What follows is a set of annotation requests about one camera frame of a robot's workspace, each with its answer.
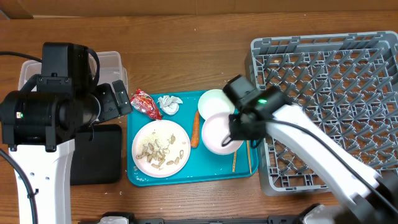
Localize white tissue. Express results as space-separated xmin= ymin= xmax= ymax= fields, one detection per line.
xmin=157 ymin=95 xmax=183 ymax=116

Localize clear plastic bin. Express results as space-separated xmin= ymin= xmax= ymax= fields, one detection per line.
xmin=17 ymin=50 xmax=129 ymax=124

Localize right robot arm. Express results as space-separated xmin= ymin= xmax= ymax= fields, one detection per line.
xmin=223 ymin=85 xmax=397 ymax=223

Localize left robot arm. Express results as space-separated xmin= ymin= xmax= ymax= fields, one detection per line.
xmin=1 ymin=42 xmax=132 ymax=223

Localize grey dishwasher rack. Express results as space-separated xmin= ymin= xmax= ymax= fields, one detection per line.
xmin=244 ymin=30 xmax=398 ymax=197

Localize red snack wrapper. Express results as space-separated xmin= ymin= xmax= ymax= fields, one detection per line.
xmin=130 ymin=88 xmax=162 ymax=120

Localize white bowl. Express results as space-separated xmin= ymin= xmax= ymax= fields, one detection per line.
xmin=198 ymin=89 xmax=235 ymax=120

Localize orange carrot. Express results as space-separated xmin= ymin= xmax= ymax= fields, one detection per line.
xmin=190 ymin=111 xmax=200 ymax=148

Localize black tray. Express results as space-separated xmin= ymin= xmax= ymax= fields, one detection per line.
xmin=70 ymin=124 xmax=123 ymax=185

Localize teal serving tray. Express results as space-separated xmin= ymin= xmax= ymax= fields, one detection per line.
xmin=127 ymin=90 xmax=259 ymax=187

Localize pink bowl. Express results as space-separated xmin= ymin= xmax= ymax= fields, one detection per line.
xmin=201 ymin=113 xmax=243 ymax=156

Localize pink plate with peanuts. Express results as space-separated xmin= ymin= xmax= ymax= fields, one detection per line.
xmin=131 ymin=120 xmax=191 ymax=178

